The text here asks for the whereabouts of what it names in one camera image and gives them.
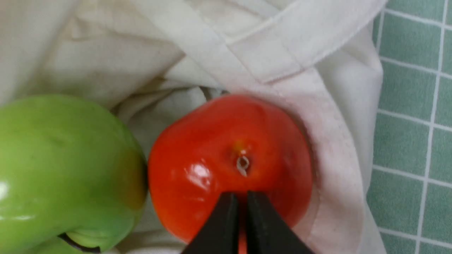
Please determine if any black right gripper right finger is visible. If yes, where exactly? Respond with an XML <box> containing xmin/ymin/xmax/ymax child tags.
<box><xmin>246</xmin><ymin>191</ymin><xmax>314</xmax><ymax>254</ymax></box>

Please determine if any white cloth bag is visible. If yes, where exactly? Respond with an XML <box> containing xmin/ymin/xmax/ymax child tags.
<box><xmin>1</xmin><ymin>0</ymin><xmax>386</xmax><ymax>254</ymax></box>

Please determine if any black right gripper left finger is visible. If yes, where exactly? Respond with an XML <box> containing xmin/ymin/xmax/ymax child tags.
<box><xmin>182</xmin><ymin>192</ymin><xmax>239</xmax><ymax>254</ymax></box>

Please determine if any red apple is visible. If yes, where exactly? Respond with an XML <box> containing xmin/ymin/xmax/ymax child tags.
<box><xmin>148</xmin><ymin>95</ymin><xmax>314</xmax><ymax>254</ymax></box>

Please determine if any green apple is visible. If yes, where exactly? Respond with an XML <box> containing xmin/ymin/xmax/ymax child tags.
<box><xmin>0</xmin><ymin>95</ymin><xmax>148</xmax><ymax>254</ymax></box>

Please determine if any green checkered tablecloth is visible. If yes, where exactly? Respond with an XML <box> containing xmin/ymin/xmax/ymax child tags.
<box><xmin>367</xmin><ymin>0</ymin><xmax>452</xmax><ymax>254</ymax></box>

